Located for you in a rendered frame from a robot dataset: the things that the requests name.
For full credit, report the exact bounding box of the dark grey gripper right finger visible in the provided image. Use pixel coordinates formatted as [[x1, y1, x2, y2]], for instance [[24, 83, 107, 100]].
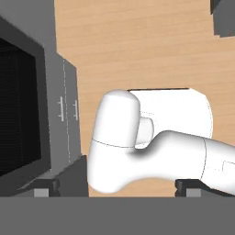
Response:
[[174, 178, 235, 198]]

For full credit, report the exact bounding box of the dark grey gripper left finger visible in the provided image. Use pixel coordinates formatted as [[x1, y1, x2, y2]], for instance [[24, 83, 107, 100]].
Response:
[[15, 178, 61, 198]]

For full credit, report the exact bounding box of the grey cupboard door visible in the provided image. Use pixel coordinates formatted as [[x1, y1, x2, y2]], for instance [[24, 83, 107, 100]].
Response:
[[43, 50, 72, 180], [62, 58, 84, 164]]

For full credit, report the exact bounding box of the grey appliance with black panel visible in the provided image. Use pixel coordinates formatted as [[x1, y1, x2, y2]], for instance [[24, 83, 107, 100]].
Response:
[[0, 15, 52, 196]]

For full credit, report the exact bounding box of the dark grey cabinet block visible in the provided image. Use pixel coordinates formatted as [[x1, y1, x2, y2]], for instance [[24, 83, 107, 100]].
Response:
[[209, 0, 235, 39]]

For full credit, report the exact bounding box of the pale bar cupboard handle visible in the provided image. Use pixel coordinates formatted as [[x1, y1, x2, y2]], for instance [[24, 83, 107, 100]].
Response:
[[57, 95, 65, 122], [72, 99, 80, 121]]

